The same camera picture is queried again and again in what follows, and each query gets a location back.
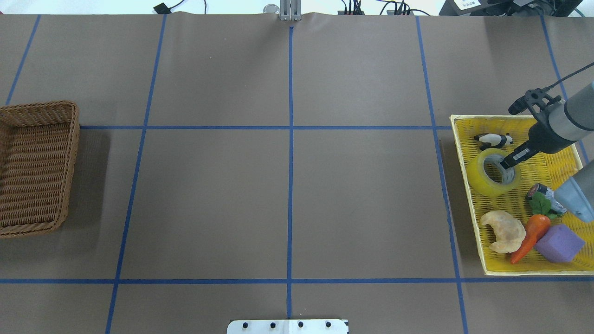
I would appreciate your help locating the toy carrot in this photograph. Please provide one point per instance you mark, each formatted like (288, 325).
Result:
(536, 227)

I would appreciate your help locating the black box device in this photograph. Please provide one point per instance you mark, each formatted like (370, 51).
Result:
(162, 9)

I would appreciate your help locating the yellow woven basket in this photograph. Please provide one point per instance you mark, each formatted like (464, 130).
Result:
(549, 169)

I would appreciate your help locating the croissant bread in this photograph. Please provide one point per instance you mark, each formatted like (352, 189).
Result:
(509, 231)

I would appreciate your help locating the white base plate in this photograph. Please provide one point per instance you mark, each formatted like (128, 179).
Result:
(289, 326)

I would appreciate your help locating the brown wicker basket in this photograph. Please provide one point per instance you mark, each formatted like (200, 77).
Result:
(39, 143)

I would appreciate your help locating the aluminium frame post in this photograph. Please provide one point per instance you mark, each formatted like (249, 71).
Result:
(290, 10)

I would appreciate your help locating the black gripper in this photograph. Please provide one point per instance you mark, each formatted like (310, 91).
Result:
(541, 136)

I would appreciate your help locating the purple foam block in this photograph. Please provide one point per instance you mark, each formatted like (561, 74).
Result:
(560, 244)

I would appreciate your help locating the green toy leaves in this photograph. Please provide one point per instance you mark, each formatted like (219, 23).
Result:
(542, 205)

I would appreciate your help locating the yellow tape roll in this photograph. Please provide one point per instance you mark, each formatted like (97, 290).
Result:
(487, 176)

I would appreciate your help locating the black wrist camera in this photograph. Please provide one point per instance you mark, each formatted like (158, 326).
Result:
(537, 102)

